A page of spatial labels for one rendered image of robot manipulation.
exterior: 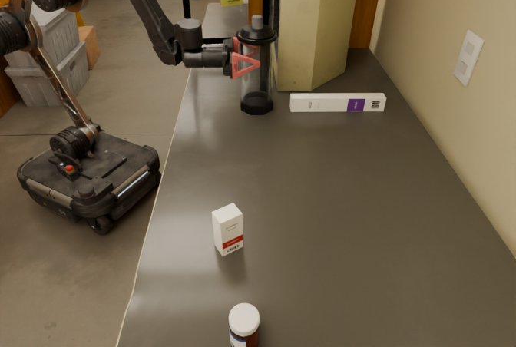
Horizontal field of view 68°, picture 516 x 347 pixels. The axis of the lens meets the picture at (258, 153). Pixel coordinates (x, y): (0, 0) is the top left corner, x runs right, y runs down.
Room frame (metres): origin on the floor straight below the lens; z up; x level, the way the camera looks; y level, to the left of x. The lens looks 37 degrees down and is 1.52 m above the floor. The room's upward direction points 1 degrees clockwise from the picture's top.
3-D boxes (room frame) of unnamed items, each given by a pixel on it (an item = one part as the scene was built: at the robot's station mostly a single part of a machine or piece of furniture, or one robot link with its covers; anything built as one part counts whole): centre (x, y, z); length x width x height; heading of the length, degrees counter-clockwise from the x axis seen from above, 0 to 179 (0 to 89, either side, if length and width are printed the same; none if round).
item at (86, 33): (3.48, 1.74, 0.14); 0.41 x 0.32 x 0.28; 8
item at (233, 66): (0.97, 0.04, 1.10); 0.09 x 0.07 x 0.07; 92
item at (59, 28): (2.87, 1.67, 0.49); 0.60 x 0.42 x 0.33; 2
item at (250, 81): (1.00, 0.01, 1.06); 0.11 x 0.11 x 0.21
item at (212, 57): (1.00, 0.12, 1.10); 0.10 x 0.07 x 0.07; 2
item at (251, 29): (1.00, 0.01, 1.18); 0.09 x 0.09 x 0.07
